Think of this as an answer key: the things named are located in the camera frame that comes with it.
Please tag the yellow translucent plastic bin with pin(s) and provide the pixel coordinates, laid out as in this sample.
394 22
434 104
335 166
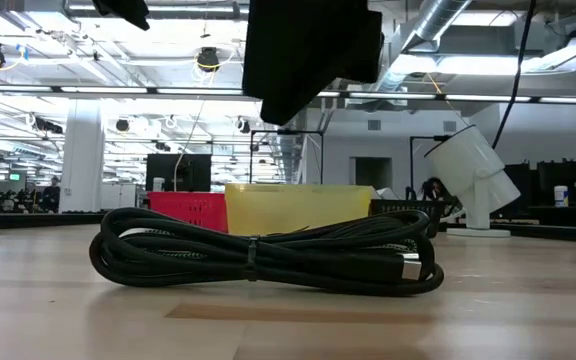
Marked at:
293 207

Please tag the long ceiling light strip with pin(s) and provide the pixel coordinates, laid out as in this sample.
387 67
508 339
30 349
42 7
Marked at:
103 90

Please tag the wide black metal stand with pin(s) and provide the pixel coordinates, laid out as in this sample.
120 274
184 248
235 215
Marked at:
288 131

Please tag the white building column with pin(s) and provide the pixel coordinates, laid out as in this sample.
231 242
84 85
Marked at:
82 155

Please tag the narrow black metal stand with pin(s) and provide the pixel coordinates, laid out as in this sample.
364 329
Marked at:
411 155

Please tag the black background monitor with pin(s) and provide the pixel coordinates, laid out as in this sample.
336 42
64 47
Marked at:
193 172

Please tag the plain white canister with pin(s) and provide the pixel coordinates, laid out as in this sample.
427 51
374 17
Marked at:
158 184

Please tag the person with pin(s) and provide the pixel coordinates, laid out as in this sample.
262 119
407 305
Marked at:
51 192
430 187

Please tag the red plastic basket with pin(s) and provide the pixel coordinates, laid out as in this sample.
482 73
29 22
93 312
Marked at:
188 207

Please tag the black plastic basket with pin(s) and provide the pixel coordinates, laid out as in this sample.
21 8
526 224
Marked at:
433 207

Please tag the white canister with blue label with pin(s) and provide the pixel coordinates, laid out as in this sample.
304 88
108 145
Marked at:
561 196

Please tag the silver ventilation duct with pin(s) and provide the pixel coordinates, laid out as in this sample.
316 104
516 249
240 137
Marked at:
433 20

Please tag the black aluminium table frame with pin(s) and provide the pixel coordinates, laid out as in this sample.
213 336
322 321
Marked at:
43 220

